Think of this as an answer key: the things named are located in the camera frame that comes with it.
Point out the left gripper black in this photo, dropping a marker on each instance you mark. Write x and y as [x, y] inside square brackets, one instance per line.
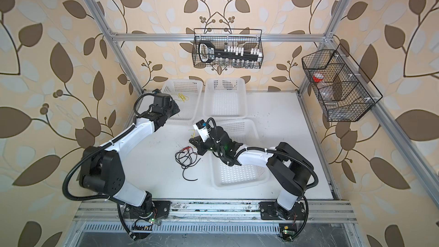
[176, 109]

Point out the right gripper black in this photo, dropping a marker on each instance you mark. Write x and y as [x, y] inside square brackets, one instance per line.
[199, 144]

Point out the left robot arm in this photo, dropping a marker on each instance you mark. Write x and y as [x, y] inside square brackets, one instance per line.
[101, 171]

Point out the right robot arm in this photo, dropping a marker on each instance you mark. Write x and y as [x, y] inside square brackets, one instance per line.
[293, 172]

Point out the back left white basket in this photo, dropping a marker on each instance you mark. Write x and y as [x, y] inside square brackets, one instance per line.
[187, 94]

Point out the back middle white basket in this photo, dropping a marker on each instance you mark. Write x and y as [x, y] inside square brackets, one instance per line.
[225, 98]

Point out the red capped item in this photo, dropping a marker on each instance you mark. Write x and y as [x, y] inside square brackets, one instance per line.
[318, 77]

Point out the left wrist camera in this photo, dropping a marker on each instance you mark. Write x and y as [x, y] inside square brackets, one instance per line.
[157, 91]

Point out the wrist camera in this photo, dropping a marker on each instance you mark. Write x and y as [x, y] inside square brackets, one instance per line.
[157, 91]
[202, 130]

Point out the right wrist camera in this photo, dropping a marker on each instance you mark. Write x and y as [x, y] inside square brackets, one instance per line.
[202, 130]

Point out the black tool with handle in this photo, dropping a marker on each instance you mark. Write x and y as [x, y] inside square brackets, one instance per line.
[228, 54]

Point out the back black wire basket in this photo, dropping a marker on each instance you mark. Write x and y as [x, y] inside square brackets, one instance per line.
[247, 37]

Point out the black wire basket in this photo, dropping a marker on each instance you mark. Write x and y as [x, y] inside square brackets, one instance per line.
[347, 93]
[247, 37]

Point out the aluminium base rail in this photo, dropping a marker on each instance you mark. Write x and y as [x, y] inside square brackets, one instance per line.
[237, 216]

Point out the right black wire basket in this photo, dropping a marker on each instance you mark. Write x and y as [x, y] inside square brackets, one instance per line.
[347, 93]

